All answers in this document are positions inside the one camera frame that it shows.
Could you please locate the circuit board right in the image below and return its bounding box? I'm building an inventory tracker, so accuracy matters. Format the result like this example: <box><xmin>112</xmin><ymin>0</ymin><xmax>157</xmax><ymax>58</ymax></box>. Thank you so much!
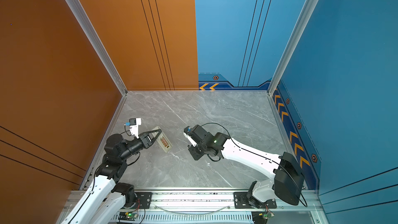
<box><xmin>251</xmin><ymin>212</ymin><xmax>275</xmax><ymax>224</ymax></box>

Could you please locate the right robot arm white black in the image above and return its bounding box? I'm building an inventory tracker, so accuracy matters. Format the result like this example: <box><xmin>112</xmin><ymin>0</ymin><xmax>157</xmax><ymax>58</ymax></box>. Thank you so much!
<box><xmin>183</xmin><ymin>124</ymin><xmax>307</xmax><ymax>208</ymax></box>

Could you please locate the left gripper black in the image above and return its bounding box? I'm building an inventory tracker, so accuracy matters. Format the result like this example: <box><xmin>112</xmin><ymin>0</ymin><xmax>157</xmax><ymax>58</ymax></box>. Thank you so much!
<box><xmin>119</xmin><ymin>130</ymin><xmax>161</xmax><ymax>164</ymax></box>

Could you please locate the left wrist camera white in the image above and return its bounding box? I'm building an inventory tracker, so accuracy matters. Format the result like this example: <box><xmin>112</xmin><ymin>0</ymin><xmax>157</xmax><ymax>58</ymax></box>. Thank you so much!
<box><xmin>124</xmin><ymin>118</ymin><xmax>142</xmax><ymax>138</ymax></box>

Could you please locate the beige remote control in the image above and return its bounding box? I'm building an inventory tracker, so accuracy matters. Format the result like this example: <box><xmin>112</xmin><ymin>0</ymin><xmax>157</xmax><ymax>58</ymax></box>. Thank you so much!
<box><xmin>153</xmin><ymin>126</ymin><xmax>172</xmax><ymax>153</ymax></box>

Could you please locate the aluminium corner post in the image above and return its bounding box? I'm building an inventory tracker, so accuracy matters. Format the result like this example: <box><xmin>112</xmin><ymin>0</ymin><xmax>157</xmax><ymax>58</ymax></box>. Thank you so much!
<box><xmin>267</xmin><ymin>0</ymin><xmax>331</xmax><ymax>96</ymax></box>
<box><xmin>50</xmin><ymin>0</ymin><xmax>128</xmax><ymax>96</ymax></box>

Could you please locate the right aluminium corner post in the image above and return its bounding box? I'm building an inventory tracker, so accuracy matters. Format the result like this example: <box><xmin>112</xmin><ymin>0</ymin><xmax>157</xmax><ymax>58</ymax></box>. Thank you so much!
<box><xmin>267</xmin><ymin>0</ymin><xmax>331</xmax><ymax>96</ymax></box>

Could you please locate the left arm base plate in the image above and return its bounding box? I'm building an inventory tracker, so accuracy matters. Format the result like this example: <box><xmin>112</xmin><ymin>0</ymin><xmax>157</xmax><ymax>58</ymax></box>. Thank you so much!
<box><xmin>123</xmin><ymin>192</ymin><xmax>152</xmax><ymax>211</ymax></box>

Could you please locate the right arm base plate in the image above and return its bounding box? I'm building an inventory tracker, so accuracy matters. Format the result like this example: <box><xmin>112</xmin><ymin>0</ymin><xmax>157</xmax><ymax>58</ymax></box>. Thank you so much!
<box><xmin>233</xmin><ymin>192</ymin><xmax>277</xmax><ymax>209</ymax></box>

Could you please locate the green circuit board left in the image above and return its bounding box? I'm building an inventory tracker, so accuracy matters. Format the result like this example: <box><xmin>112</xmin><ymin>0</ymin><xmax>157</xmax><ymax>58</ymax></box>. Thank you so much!
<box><xmin>117</xmin><ymin>212</ymin><xmax>139</xmax><ymax>223</ymax></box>

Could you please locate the left aluminium corner post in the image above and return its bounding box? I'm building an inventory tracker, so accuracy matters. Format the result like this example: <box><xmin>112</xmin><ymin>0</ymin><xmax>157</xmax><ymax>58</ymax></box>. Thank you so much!
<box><xmin>50</xmin><ymin>0</ymin><xmax>128</xmax><ymax>96</ymax></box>

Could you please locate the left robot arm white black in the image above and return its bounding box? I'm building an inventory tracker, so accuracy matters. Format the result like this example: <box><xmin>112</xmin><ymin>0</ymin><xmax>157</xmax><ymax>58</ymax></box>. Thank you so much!
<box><xmin>62</xmin><ymin>129</ymin><xmax>162</xmax><ymax>224</ymax></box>

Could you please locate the aluminium front rail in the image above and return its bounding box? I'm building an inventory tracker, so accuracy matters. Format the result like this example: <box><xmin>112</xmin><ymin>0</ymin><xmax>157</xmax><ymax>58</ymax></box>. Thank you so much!
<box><xmin>62</xmin><ymin>188</ymin><xmax>324</xmax><ymax>213</ymax></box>

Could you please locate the white ventilation grille strip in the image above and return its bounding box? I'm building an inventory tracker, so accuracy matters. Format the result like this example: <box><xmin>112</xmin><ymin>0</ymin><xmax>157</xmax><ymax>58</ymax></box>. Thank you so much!
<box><xmin>109</xmin><ymin>212</ymin><xmax>254</xmax><ymax>224</ymax></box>

